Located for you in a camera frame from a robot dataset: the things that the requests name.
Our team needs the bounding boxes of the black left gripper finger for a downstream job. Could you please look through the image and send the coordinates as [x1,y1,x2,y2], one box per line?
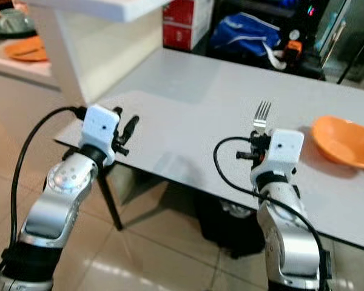
[122,115,141,147]

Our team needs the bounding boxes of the silver metal fork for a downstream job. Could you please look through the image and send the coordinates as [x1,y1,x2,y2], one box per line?
[252,100,272,135]

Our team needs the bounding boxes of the black table leg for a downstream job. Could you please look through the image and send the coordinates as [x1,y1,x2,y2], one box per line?
[96,162,124,232]

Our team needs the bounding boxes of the orange bowl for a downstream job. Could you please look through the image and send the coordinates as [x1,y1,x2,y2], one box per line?
[311,115,364,171]

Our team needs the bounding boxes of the black wheeled base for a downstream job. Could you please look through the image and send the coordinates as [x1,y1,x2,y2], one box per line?
[193,189,266,259]

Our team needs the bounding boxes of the orange black gauge device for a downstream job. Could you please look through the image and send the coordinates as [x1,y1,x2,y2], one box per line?
[285,28,305,62]

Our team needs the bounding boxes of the blue bag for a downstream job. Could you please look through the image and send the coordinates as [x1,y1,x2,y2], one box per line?
[209,12,283,59]

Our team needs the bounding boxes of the red cardboard box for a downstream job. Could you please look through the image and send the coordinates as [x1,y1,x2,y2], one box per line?
[161,0,215,52]

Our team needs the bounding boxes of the white shelf with column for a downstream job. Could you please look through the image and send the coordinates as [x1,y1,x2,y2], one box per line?
[27,0,174,105]

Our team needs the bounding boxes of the orange plate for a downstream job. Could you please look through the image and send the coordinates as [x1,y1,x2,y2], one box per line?
[4,35,50,63]

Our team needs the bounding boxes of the glass door cabinet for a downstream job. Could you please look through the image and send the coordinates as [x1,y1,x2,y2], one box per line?
[312,0,364,85]

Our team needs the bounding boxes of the green cups on saucer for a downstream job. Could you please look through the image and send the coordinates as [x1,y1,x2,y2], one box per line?
[0,7,35,38]

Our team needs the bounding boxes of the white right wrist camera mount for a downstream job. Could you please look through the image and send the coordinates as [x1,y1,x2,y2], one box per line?
[251,128,306,182]

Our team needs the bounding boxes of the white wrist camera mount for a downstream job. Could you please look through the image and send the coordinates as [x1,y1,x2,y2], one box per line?
[81,104,121,152]
[251,128,306,182]

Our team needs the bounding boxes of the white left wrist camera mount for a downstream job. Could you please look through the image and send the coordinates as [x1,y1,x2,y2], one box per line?
[81,104,121,152]

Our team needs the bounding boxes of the white bag strap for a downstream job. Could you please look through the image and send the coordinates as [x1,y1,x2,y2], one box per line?
[266,41,290,71]

